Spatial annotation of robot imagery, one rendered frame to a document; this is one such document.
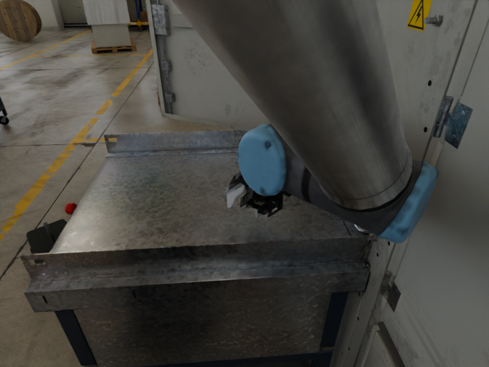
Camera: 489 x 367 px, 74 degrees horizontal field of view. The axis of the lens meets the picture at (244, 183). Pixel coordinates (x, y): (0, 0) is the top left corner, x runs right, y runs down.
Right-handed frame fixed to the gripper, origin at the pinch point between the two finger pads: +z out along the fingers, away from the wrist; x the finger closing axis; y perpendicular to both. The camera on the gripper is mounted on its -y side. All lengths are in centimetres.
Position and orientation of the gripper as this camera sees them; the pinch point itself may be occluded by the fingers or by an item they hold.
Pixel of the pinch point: (238, 198)
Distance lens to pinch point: 78.1
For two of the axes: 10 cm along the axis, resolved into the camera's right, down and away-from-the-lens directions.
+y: -1.0, 8.4, -5.3
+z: -4.9, 4.2, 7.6
